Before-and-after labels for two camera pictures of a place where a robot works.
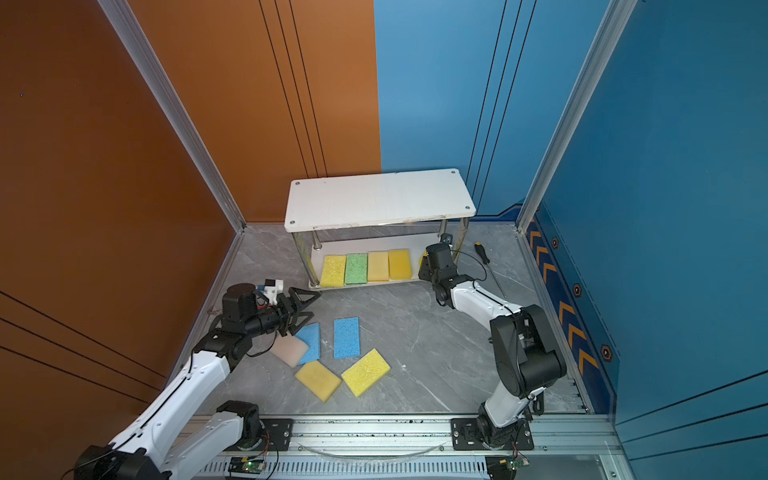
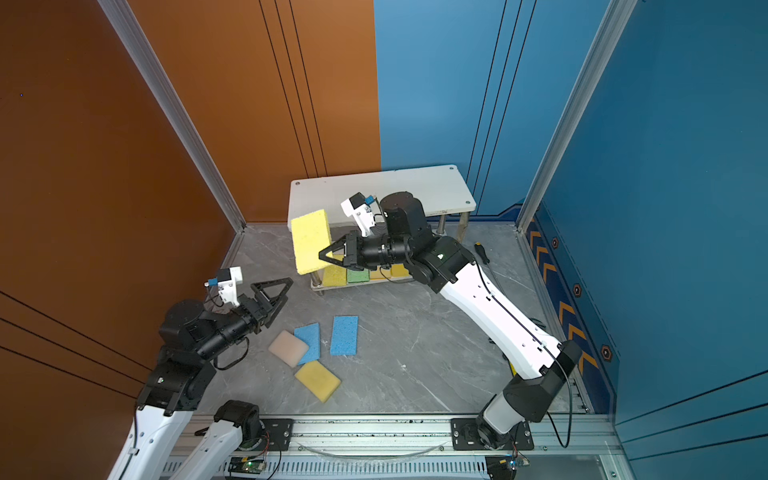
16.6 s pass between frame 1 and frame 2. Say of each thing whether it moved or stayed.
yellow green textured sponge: stayed
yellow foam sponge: stayed
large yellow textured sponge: moved
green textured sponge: stayed
